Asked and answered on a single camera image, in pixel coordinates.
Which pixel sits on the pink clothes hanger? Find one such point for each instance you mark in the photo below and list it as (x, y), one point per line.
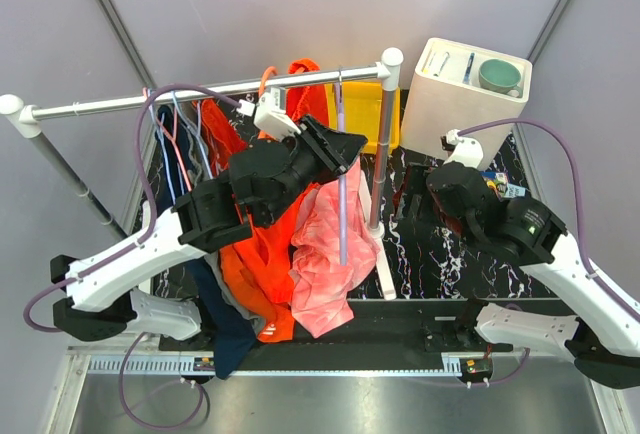
(176, 172)

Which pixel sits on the silver clothes rack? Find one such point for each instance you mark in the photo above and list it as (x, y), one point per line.
(26, 120)

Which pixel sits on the blue pen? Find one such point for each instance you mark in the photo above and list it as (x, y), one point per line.
(467, 74)

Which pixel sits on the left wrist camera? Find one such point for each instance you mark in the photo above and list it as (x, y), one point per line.
(269, 114)

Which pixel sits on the yellow plastic crate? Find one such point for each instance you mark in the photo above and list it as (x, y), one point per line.
(362, 104)

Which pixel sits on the orange garment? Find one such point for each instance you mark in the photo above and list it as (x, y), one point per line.
(254, 274)

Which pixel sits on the grey garment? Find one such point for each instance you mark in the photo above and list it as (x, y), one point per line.
(199, 152)

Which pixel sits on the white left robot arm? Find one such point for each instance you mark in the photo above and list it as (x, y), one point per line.
(260, 183)

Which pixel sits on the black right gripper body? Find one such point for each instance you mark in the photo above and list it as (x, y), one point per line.
(414, 182)

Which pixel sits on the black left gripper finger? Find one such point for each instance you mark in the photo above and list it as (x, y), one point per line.
(346, 150)
(321, 132)

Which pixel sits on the pink patterned shorts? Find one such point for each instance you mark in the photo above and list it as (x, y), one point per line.
(321, 282)

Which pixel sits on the teal ceramic cup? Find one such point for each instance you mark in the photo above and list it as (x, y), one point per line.
(500, 76)

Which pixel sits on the white pen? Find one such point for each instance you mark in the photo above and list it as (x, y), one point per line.
(440, 63)

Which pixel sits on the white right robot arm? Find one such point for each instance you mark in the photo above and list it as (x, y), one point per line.
(599, 337)

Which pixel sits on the black marble table mat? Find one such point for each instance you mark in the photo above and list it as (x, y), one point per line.
(426, 261)

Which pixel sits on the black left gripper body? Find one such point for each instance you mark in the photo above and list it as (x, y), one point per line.
(312, 157)

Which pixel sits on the navy blue garment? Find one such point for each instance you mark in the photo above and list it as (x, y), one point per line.
(227, 332)

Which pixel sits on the lilac wire clothes hanger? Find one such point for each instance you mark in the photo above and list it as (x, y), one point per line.
(342, 184)

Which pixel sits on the treehouse children's book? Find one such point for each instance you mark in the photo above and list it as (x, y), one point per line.
(500, 184)

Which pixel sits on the white storage box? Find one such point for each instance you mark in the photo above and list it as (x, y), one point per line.
(436, 105)

